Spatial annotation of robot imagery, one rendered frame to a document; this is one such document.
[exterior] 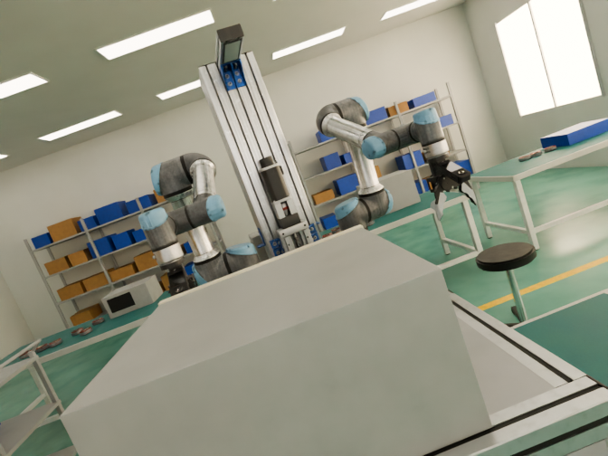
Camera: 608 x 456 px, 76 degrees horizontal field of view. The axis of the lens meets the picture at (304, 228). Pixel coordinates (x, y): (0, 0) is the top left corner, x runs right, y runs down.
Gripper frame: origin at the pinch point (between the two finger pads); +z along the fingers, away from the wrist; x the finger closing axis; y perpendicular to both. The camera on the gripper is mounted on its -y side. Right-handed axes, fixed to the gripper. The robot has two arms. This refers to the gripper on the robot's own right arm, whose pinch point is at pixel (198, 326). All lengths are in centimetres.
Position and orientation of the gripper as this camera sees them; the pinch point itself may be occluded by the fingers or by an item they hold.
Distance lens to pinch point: 119.5
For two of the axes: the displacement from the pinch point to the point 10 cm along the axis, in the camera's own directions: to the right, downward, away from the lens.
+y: -2.2, -0.6, 9.7
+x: -9.1, 3.7, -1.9
